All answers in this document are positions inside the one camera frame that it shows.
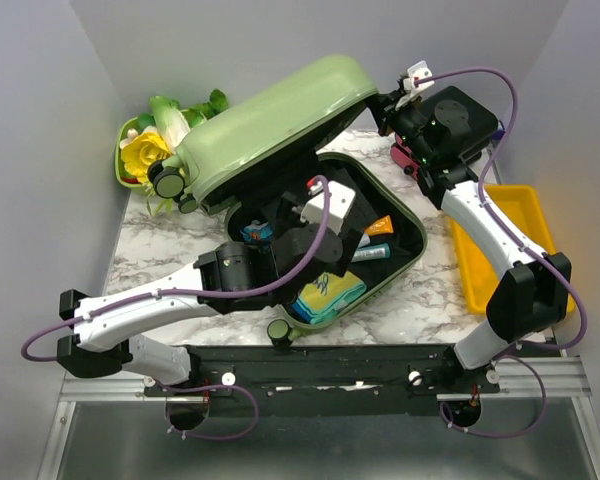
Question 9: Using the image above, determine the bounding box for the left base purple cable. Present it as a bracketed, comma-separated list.
[154, 381, 260, 442]

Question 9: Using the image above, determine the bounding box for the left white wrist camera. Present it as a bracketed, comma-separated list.
[292, 177, 356, 235]

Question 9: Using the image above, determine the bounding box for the napa cabbage toy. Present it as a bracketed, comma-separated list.
[149, 95, 191, 153]

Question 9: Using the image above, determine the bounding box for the celery stalk toy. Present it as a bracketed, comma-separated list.
[143, 183, 175, 217]

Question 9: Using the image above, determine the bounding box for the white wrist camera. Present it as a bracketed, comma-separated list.
[292, 177, 356, 235]
[396, 60, 435, 110]

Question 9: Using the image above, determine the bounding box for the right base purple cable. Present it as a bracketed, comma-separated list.
[439, 355, 549, 440]

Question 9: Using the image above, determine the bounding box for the yellow blue towel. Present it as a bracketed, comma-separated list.
[291, 271, 367, 325]

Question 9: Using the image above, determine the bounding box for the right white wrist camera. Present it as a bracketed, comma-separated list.
[396, 60, 435, 110]

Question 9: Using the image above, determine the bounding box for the black stacked case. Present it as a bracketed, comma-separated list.
[389, 85, 500, 196]

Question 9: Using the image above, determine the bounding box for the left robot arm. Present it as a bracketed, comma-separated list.
[56, 223, 362, 395]

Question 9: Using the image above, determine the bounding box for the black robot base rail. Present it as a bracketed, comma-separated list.
[144, 344, 500, 417]

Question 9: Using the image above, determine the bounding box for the green leafy vegetable toy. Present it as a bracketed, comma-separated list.
[182, 89, 229, 128]

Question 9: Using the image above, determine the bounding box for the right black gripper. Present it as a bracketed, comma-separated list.
[365, 89, 435, 165]

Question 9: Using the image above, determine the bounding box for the blue patterned garment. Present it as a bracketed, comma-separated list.
[241, 221, 273, 244]

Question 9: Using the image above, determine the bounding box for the green hard-shell suitcase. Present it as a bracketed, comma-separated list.
[147, 54, 427, 336]

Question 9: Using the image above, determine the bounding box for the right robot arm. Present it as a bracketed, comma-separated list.
[366, 87, 571, 392]

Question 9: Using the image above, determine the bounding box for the white lilac bottle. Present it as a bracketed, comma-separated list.
[357, 234, 371, 249]

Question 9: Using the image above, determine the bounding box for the orange cream tube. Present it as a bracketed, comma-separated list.
[364, 215, 394, 237]

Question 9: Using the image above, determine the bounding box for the teal spray bottle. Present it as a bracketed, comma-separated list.
[352, 243, 391, 263]

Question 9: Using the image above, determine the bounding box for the yellow plastic tray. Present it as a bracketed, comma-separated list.
[442, 181, 571, 320]

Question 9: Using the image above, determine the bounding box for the green vegetable basket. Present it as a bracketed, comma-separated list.
[115, 113, 168, 190]

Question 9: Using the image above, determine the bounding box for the yellow cabbage toy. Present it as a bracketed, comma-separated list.
[119, 126, 171, 185]

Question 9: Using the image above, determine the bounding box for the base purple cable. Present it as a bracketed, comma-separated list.
[154, 381, 260, 442]
[439, 355, 549, 440]

